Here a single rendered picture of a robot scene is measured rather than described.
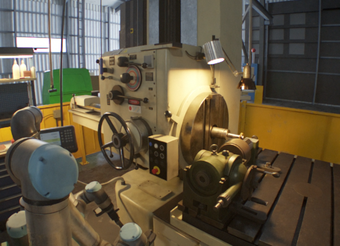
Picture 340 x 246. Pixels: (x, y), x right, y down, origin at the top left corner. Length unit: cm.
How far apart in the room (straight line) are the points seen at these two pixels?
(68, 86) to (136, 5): 318
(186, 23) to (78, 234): 176
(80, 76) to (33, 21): 993
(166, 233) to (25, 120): 129
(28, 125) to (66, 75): 417
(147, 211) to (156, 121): 84
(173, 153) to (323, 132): 261
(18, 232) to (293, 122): 335
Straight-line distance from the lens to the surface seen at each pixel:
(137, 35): 242
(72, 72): 528
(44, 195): 49
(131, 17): 253
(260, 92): 693
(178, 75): 126
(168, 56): 119
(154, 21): 223
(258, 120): 349
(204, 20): 185
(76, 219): 81
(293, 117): 337
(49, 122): 378
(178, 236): 166
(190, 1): 197
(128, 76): 132
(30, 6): 1507
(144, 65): 122
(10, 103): 295
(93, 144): 422
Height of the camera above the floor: 172
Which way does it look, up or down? 13 degrees down
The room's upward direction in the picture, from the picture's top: straight up
